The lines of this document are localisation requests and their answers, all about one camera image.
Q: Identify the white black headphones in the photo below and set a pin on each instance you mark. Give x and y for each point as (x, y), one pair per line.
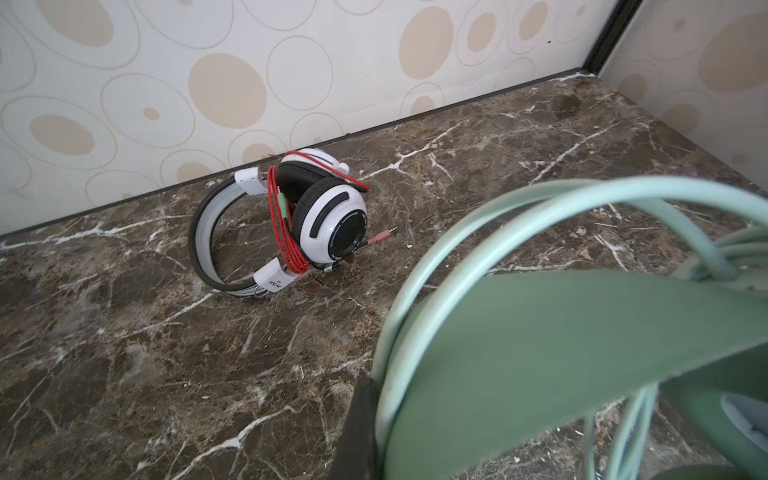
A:
(317, 212)

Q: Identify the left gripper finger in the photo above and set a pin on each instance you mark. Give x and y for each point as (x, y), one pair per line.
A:
(358, 445)

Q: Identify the mint green headphones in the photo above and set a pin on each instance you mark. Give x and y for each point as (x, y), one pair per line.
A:
(470, 364)

